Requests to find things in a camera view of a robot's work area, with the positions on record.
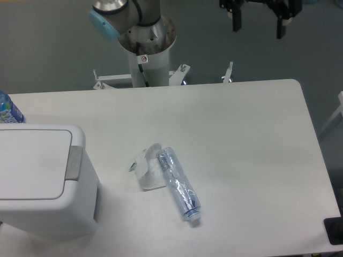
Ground crushed clear plastic bottle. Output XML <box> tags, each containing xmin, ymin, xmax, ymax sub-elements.
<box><xmin>156</xmin><ymin>147</ymin><xmax>201</xmax><ymax>226</ymax></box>

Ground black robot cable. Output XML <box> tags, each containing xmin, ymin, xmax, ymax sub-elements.
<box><xmin>135</xmin><ymin>42</ymin><xmax>151</xmax><ymax>88</ymax></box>

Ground white frame at right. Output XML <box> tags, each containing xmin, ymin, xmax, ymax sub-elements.
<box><xmin>317</xmin><ymin>92</ymin><xmax>342</xmax><ymax>141</ymax></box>

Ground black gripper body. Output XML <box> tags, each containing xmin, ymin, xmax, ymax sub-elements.
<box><xmin>219</xmin><ymin>0</ymin><xmax>302</xmax><ymax>13</ymax></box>

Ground blue label water bottle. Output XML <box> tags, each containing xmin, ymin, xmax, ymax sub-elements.
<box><xmin>1</xmin><ymin>90</ymin><xmax>26</xmax><ymax>123</ymax></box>

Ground crumpled white plastic wrapper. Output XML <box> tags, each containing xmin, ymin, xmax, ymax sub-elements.
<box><xmin>129</xmin><ymin>143</ymin><xmax>167</xmax><ymax>192</ymax></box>

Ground white push-lid trash can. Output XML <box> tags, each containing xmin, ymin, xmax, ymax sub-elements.
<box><xmin>1</xmin><ymin>124</ymin><xmax>101</xmax><ymax>236</ymax></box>

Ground black clamp at table edge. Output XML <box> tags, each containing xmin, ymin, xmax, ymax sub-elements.
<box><xmin>324</xmin><ymin>217</ymin><xmax>342</xmax><ymax>245</ymax></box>

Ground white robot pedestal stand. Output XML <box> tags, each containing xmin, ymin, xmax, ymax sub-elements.
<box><xmin>92</xmin><ymin>50</ymin><xmax>234</xmax><ymax>90</ymax></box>

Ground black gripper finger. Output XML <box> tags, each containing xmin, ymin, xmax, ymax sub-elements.
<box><xmin>227</xmin><ymin>2</ymin><xmax>243</xmax><ymax>32</ymax></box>
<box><xmin>267</xmin><ymin>2</ymin><xmax>292</xmax><ymax>39</ymax></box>

